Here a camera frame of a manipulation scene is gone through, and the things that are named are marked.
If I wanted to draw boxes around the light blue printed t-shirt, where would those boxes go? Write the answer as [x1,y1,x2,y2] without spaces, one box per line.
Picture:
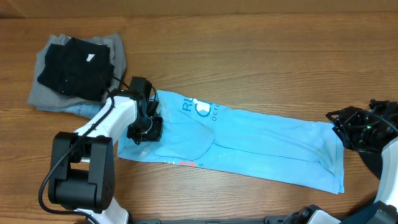
[118,90,344,194]

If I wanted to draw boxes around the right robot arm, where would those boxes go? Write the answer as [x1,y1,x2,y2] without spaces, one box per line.
[282,99,397,224]

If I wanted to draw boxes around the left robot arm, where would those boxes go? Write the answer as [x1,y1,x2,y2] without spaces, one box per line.
[38,86,162,223]

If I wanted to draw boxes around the black garment at right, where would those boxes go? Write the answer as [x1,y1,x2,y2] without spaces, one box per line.
[359,152,382,179]

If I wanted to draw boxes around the folded blue jeans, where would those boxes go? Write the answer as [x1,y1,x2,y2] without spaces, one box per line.
[36,104,103,119]

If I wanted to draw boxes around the black folded shirt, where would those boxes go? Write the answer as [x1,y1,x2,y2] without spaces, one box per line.
[37,37,114,102]

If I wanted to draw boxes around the grey folded garment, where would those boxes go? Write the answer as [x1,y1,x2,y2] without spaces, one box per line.
[26,33,127,113]

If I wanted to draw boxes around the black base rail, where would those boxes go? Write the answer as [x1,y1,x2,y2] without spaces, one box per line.
[127,216,286,224]

